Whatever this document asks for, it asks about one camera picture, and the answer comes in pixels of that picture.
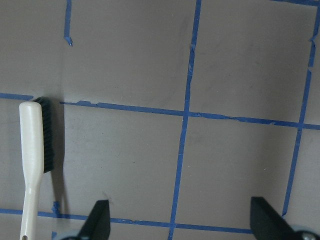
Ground white brush black bristles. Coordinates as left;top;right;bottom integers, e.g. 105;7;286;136
19;96;54;240

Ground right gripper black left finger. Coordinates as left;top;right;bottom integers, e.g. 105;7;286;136
77;200;111;240

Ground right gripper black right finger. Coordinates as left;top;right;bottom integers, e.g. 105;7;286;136
250;197;300;240

